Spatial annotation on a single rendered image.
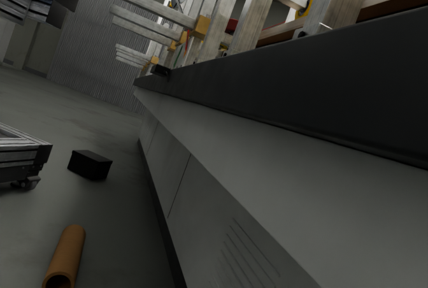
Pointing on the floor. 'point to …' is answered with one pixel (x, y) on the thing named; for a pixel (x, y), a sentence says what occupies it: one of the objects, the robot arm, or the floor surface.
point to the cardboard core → (65, 259)
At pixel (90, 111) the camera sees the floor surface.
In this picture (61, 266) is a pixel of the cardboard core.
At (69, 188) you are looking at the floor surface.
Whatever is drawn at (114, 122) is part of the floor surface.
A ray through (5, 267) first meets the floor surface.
